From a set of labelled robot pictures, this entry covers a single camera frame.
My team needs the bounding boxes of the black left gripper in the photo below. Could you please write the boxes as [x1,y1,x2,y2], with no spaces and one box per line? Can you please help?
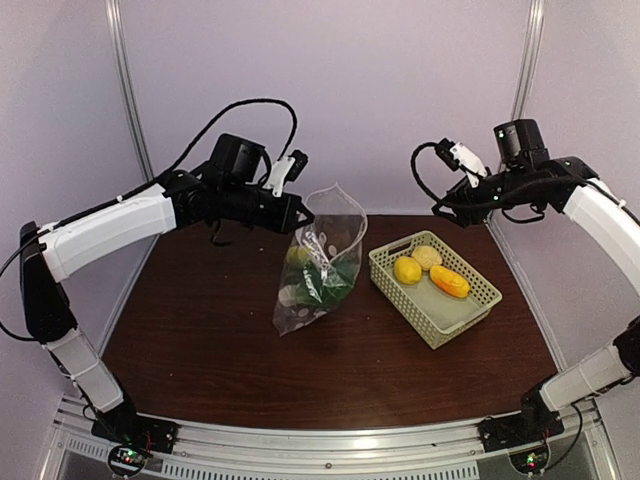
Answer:
[220,181,314,234]

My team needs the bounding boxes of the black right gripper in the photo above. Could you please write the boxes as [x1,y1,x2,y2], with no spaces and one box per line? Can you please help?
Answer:
[432,165,543,227]

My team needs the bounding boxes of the green yellow toy lime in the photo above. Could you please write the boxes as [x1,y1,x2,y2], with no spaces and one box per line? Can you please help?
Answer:
[285,245,309,267]

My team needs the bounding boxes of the clear zip top bag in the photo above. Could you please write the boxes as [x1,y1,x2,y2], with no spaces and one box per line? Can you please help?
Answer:
[273,184,368,336]

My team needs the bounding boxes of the toy bok choy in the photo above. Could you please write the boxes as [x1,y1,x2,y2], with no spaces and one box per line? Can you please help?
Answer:
[293,261,359,308]

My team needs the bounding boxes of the yellow toy lemon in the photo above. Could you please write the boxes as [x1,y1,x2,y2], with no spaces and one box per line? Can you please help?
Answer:
[393,256,422,286]

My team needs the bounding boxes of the orange toy mango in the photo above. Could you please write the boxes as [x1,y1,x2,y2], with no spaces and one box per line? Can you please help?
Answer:
[429,265,471,299]

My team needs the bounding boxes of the brown toy bun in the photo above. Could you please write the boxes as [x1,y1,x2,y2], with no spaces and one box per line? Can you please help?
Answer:
[316,215,352,251]

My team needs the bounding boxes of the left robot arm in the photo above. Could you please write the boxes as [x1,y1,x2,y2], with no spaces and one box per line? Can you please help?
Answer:
[20,134,314,444]

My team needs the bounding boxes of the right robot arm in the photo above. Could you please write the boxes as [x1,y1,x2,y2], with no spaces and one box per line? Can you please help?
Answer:
[432,119,639,442]

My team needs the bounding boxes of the beige toy walnut ball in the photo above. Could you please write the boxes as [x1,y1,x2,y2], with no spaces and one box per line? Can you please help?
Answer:
[411,245,443,272]

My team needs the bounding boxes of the green plastic basket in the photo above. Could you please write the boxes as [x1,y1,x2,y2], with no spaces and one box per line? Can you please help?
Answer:
[368,230,503,350]

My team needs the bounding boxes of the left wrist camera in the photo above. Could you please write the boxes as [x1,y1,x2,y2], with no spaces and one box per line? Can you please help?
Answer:
[265,150,309,198]

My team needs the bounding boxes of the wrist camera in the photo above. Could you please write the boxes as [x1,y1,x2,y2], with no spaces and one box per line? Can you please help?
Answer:
[435,138,489,179]
[265,150,309,198]

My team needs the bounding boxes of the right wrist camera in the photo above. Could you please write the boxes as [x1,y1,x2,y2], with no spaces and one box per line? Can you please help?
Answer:
[435,138,489,179]

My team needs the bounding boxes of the right black cable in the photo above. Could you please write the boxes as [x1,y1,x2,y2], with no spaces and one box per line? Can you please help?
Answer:
[410,141,451,206]

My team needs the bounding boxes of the black cable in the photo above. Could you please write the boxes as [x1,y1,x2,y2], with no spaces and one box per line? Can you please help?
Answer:
[119,98,299,201]
[410,141,451,206]

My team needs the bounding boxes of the left black cable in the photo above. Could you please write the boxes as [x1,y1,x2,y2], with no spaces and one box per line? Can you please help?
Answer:
[119,98,299,201]

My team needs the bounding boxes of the right aluminium frame post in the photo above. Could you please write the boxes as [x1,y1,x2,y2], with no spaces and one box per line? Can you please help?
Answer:
[511,0,546,120]

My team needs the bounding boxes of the aluminium frame post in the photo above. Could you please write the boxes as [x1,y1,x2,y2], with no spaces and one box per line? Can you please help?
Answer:
[105,0,154,181]
[511,0,546,120]

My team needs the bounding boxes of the aluminium front rail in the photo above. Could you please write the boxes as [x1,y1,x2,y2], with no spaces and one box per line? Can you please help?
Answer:
[35,395,622,479]

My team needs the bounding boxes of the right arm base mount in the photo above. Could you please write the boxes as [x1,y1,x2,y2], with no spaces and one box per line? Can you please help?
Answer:
[478,414,564,477]

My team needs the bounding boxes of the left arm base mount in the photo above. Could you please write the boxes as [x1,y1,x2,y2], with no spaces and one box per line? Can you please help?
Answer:
[91,416,178,478]

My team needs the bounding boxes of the left aluminium frame post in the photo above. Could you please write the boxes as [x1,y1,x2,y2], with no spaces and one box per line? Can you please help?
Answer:
[105,0,154,181]

